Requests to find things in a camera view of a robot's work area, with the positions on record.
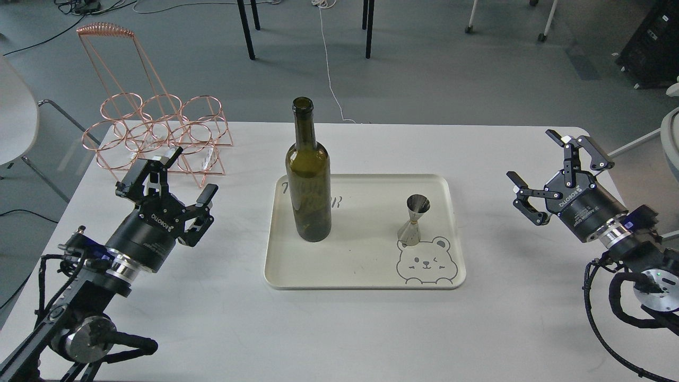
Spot black floor cables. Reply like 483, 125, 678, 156
0, 0, 138, 56

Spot white chair left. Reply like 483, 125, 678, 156
1, 57, 100, 203

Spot cream bear serving tray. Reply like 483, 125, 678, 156
264, 174, 467, 290

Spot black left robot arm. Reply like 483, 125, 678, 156
2, 146, 218, 381

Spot black table legs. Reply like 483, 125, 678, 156
237, 0, 375, 60

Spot white cable on floor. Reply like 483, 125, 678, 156
310, 0, 357, 124

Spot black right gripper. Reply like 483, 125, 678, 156
506, 129, 630, 244

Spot white chair right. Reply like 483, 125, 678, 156
608, 108, 677, 242

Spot dark green wine bottle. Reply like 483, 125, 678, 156
285, 97, 332, 242

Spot steel double jigger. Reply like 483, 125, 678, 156
397, 194, 431, 246

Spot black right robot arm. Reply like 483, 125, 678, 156
507, 129, 678, 381

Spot white chair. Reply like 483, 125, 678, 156
608, 108, 677, 242
1, 57, 100, 203

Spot white rolling chair legs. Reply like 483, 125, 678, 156
465, 1, 561, 44

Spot black equipment case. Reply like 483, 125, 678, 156
615, 1, 678, 89

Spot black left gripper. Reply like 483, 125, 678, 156
105, 147, 219, 273

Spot copper wire wine rack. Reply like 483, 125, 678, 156
76, 22, 234, 188

